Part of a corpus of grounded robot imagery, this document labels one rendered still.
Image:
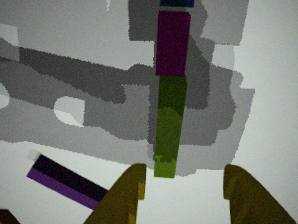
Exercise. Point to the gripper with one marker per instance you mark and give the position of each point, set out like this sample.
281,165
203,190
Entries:
250,202

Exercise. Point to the lime green rod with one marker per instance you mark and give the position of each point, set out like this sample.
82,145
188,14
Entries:
171,102

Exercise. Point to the purple rod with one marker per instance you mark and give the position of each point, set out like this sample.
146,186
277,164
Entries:
66,182

